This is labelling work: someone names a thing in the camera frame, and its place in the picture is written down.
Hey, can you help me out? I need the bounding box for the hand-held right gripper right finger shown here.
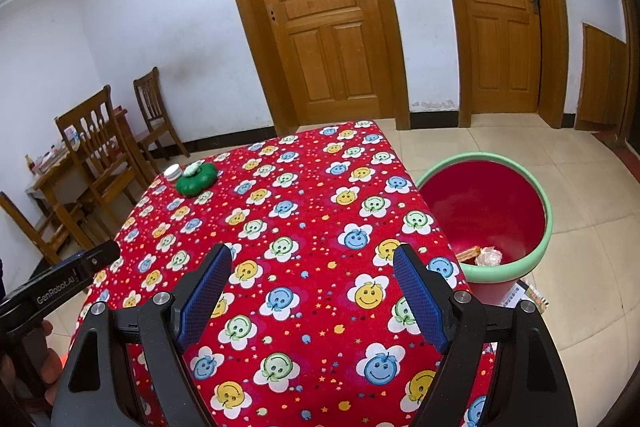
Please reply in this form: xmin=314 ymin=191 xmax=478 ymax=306
xmin=392 ymin=244 xmax=578 ymax=427

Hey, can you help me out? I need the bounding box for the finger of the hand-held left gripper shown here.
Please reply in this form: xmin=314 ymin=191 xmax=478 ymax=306
xmin=75 ymin=241 xmax=121 ymax=281

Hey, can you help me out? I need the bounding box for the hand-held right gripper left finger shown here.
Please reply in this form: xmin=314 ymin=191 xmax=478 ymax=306
xmin=50 ymin=243 xmax=233 ymax=427

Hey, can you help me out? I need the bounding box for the cream paper ball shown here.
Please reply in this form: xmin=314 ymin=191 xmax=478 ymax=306
xmin=475 ymin=247 xmax=503 ymax=267

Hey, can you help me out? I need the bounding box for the red bin with green rim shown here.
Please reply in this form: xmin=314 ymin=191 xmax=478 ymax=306
xmin=415 ymin=152 xmax=555 ymax=309

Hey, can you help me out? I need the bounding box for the person's left hand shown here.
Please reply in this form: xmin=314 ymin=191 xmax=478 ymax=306
xmin=39 ymin=320 xmax=67 ymax=388

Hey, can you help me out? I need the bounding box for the wooden dining chair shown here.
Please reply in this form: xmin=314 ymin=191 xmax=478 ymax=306
xmin=0 ymin=191 xmax=96 ymax=266
xmin=55 ymin=85 xmax=151 ymax=228
xmin=132 ymin=67 xmax=191 ymax=160

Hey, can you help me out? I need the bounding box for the printed cardboard sheet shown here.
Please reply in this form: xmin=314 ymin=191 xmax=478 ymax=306
xmin=500 ymin=279 xmax=550 ymax=311

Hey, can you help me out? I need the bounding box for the red smiley flower tablecloth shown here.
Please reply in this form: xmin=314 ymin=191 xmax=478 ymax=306
xmin=82 ymin=119 xmax=501 ymax=427

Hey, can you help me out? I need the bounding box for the wooden door with metal latch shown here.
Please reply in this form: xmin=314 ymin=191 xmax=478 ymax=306
xmin=427 ymin=0 xmax=571 ymax=128

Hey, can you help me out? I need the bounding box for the wooden panel door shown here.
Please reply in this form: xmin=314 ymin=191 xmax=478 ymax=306
xmin=210 ymin=0 xmax=411 ymax=136

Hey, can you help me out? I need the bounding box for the low wooden wall panel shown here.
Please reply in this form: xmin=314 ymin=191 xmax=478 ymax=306
xmin=574 ymin=23 xmax=632 ymax=133

